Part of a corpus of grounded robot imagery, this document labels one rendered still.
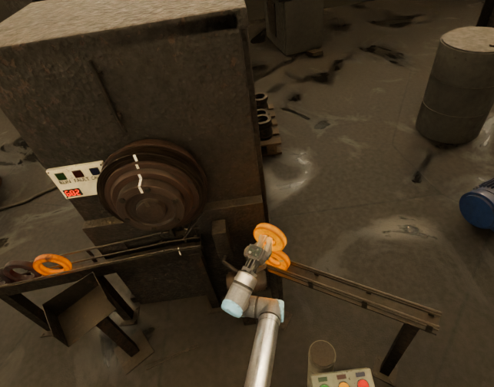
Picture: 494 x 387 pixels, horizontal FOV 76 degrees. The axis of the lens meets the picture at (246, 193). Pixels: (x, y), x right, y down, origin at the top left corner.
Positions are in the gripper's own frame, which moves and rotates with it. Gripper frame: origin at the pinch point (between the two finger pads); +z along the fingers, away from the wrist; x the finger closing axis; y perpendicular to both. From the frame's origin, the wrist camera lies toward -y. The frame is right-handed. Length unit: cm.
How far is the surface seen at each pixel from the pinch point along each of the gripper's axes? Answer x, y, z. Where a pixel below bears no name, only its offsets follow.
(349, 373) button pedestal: -48, -23, -35
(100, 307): 71, -14, -63
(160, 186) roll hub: 37, 34, -7
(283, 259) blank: -5.8, -16.5, -4.0
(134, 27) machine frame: 46, 79, 28
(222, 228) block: 29.3, -12.0, -1.7
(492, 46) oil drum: -74, -71, 232
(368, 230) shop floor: -29, -116, 67
